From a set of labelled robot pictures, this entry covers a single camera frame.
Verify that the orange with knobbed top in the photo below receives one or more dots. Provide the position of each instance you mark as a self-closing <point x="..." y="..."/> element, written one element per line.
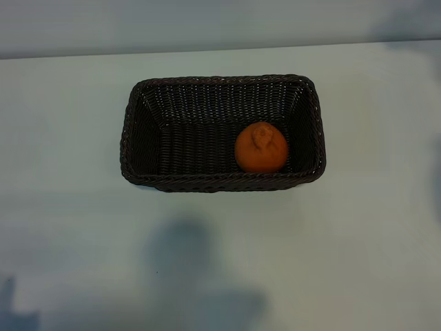
<point x="262" y="155"/>

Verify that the dark brown wicker basket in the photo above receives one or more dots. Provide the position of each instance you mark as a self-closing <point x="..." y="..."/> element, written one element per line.
<point x="193" y="148"/>

